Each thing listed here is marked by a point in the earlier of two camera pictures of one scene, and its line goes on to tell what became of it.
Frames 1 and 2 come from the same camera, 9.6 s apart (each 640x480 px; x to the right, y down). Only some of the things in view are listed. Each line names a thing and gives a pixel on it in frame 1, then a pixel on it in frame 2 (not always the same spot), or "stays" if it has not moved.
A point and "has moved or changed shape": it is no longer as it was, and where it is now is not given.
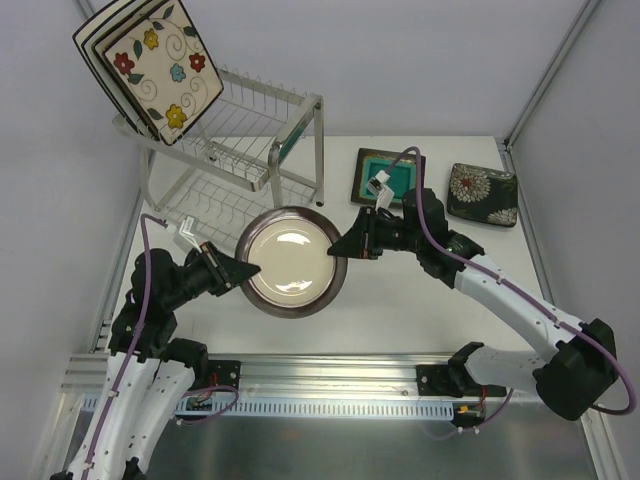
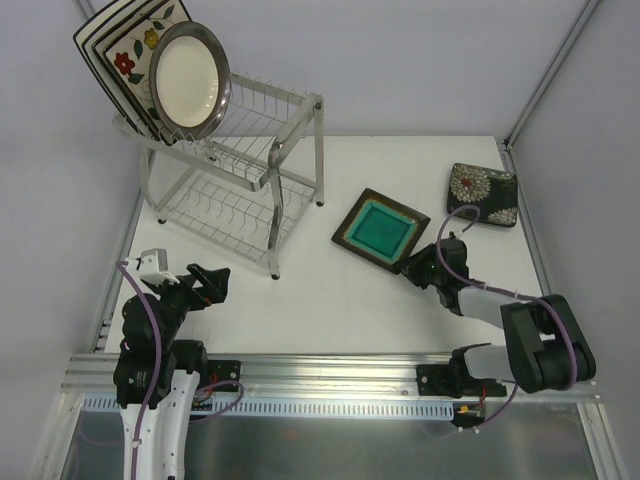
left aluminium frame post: x=85 y=9 stays
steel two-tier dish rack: x=259 y=144 stays
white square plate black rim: x=80 y=35 stays
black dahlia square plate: x=483 y=194 stays
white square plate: x=98 y=68 stays
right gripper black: x=369 y=234 to x=426 y=260
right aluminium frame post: x=587 y=10 stays
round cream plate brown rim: x=297 y=276 to x=190 y=80
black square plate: x=403 y=176 has moved or changed shape
